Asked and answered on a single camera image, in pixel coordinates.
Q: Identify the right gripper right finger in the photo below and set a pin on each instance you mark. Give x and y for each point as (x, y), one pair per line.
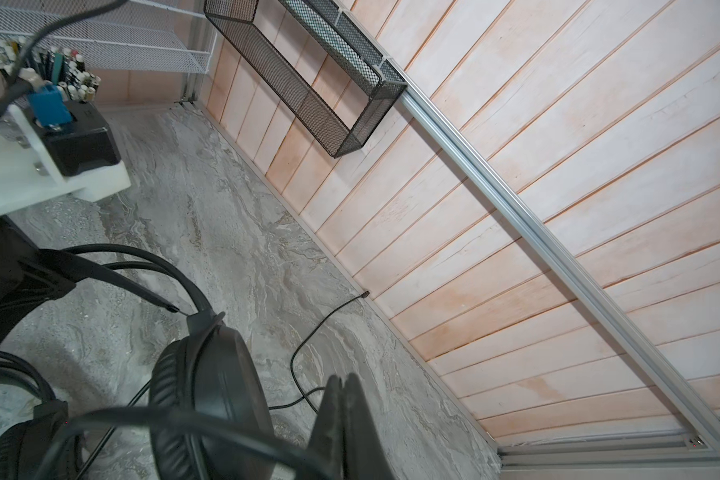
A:
(364, 457)

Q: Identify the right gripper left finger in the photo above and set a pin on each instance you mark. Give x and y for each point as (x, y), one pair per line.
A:
(326, 440)

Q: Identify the black mesh wall basket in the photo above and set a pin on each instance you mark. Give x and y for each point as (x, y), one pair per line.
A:
(317, 60)

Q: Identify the clear cup of pencils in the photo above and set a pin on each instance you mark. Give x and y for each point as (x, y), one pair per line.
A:
(65, 68)

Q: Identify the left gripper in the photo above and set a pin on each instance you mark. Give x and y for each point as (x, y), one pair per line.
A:
(28, 279)

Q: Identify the white wire mesh shelf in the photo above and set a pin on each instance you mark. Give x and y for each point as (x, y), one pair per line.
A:
(161, 36)

